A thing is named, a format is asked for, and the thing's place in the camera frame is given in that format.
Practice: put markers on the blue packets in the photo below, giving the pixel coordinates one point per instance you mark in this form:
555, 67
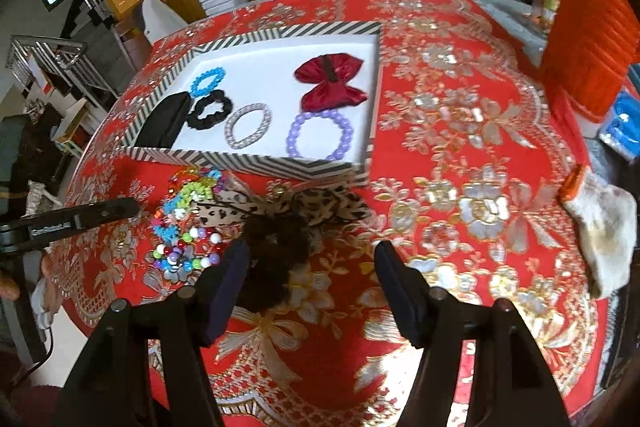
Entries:
625, 122

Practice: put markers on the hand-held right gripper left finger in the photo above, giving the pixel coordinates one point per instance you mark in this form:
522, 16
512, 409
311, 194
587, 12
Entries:
227, 292

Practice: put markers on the black scrunchie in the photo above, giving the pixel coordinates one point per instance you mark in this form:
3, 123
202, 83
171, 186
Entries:
212, 124

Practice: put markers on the black case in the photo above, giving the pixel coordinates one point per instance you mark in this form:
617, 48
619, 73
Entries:
162, 122

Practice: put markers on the brown fuzzy scrunchie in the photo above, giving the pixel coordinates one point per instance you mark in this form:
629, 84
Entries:
275, 257

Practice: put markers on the person's left hand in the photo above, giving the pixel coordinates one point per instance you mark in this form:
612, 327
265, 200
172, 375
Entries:
9, 286

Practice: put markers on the leopard print bow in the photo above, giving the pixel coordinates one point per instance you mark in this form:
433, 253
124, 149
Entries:
320, 204

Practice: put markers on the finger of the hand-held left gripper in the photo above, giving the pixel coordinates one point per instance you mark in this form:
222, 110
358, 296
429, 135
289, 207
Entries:
110, 209

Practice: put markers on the white cloth with orange trim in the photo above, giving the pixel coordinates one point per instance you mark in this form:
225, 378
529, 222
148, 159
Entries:
605, 237

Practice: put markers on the striped cardboard box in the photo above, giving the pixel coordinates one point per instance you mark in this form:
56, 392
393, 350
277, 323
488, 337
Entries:
280, 57

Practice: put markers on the red floral tablecloth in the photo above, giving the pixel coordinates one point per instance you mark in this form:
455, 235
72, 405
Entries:
450, 157

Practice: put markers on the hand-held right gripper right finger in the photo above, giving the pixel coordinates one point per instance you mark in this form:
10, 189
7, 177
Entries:
400, 297

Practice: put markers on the orange plastic basket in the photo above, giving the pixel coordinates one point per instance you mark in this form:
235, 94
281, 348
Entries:
590, 32

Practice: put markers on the white ornate chair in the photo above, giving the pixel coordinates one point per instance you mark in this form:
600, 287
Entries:
42, 302

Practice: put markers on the grey staircase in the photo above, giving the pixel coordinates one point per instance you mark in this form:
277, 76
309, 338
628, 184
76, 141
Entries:
95, 37

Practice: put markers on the dark sideboard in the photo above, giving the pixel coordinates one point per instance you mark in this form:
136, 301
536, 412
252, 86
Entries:
30, 157

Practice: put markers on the dark wooden chair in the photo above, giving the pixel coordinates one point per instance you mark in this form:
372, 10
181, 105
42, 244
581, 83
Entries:
127, 42

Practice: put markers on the red satin bow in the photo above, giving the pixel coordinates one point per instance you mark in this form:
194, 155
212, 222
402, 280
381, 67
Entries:
330, 92

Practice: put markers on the metal stair railing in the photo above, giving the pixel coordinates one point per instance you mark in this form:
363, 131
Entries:
50, 57

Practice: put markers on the small white table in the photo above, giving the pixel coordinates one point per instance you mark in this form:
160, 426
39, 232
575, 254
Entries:
70, 117

